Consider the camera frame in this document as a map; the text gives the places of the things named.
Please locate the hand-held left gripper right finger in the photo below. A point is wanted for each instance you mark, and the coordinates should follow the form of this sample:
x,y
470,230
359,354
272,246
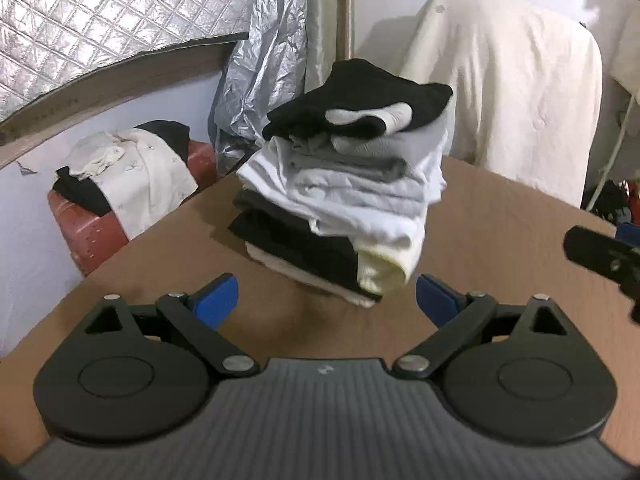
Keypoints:
x,y
437,301

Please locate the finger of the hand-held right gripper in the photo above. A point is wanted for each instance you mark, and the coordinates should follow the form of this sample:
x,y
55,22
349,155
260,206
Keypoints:
x,y
595,250

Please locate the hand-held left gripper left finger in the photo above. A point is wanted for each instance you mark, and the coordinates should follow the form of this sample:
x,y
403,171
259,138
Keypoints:
x,y
217,298

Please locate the stack of folded clothes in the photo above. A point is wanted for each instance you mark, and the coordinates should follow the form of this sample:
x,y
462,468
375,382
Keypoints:
x,y
350,200

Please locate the dark clutter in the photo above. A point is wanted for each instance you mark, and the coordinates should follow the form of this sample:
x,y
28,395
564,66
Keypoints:
x,y
610,200

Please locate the white printed garment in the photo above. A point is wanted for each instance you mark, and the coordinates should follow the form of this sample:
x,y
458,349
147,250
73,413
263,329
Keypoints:
x,y
150,180

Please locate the small black garment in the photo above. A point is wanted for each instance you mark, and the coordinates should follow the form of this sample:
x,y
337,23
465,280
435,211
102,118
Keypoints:
x,y
82,195

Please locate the white cloth-covered chair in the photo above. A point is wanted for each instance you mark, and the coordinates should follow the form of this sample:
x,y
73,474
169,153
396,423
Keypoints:
x,y
500,85

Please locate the crinkled silver foil sheet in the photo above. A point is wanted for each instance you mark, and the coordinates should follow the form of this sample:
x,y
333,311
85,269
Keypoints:
x,y
255,75

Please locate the silver quilted insulation sheet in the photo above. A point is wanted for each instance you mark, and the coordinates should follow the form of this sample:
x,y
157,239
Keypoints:
x,y
125,10

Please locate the wooden window frame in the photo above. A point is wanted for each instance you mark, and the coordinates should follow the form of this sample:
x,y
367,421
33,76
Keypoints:
x,y
125,80

